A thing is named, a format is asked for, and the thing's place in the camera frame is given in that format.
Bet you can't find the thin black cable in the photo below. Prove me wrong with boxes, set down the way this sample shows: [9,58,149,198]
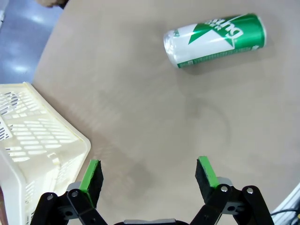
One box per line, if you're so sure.
[270,206,300,216]

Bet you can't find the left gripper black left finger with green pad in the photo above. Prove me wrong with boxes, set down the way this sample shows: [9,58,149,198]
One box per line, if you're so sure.
[30,158,109,225]

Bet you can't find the green white drink can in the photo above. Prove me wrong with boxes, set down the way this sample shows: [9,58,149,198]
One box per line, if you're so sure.
[163,13,268,69]

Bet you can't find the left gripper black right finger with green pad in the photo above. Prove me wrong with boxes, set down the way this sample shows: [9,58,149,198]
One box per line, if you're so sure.
[189,155,275,225]

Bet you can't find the cream plastic basket brown handles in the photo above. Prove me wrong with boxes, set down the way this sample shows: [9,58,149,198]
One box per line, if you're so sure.
[0,81,91,225]

